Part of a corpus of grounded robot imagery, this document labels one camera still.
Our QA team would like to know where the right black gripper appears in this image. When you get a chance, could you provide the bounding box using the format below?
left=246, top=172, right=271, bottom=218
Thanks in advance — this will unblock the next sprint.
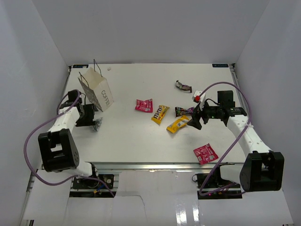
left=187, top=99, right=222, bottom=130

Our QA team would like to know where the silver grey snack packet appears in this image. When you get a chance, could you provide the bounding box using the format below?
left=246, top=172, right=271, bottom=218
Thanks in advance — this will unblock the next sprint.
left=91, top=117, right=103, bottom=131

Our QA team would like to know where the yellow snack packet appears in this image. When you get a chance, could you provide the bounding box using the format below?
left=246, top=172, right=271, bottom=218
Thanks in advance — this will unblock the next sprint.
left=166, top=115, right=190, bottom=134

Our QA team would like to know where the dark purple M&M's packet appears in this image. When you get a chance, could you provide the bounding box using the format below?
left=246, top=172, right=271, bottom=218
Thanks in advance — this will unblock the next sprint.
left=174, top=107, right=195, bottom=117

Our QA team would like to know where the white coffee paper bag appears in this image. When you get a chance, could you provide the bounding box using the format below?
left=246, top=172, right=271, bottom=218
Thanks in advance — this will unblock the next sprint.
left=78, top=60, right=114, bottom=112

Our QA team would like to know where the pink candy packet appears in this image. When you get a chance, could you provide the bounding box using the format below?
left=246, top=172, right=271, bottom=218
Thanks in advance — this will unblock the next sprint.
left=135, top=99, right=153, bottom=113

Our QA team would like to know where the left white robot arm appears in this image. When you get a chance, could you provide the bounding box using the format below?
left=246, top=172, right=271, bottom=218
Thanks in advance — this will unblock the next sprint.
left=38, top=89, right=102, bottom=188

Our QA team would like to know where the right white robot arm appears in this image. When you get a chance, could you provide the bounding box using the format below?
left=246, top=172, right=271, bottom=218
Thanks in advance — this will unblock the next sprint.
left=188, top=90, right=285, bottom=192

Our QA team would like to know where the brown torn snack wrapper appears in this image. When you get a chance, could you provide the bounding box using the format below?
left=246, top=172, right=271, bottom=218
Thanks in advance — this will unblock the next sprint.
left=175, top=80, right=192, bottom=93

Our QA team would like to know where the red candy packet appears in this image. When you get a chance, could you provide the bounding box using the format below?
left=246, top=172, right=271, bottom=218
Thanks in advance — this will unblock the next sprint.
left=193, top=144, right=219, bottom=165

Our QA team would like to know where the yellow M&M's packet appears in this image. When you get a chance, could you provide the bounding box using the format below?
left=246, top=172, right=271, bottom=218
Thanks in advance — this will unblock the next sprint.
left=151, top=105, right=170, bottom=125

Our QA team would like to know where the blue label right corner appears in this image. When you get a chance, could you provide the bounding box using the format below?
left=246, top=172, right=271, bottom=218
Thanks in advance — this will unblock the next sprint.
left=212, top=64, right=229, bottom=68

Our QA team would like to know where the blue label corner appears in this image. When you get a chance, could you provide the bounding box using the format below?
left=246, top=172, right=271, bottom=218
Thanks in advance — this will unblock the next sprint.
left=212, top=64, right=229, bottom=68
left=72, top=64, right=89, bottom=69

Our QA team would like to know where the blue label left corner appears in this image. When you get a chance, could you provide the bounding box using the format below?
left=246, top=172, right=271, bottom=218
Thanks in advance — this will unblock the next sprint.
left=72, top=64, right=89, bottom=69

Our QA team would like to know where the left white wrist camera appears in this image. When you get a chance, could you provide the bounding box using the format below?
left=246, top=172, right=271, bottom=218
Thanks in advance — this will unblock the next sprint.
left=58, top=89, right=82, bottom=109

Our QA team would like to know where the aluminium table frame rail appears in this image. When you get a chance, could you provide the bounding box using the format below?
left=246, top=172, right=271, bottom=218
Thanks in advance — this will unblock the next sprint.
left=41, top=162, right=245, bottom=171

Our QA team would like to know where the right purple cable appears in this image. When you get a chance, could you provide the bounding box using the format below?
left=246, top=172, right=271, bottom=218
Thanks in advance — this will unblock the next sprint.
left=198, top=81, right=252, bottom=196

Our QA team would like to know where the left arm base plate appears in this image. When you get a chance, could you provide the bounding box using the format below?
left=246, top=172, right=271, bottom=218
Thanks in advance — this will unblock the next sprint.
left=72, top=174, right=114, bottom=191

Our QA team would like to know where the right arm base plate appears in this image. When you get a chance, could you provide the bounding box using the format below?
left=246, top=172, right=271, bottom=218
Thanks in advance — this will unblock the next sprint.
left=191, top=173, right=243, bottom=200

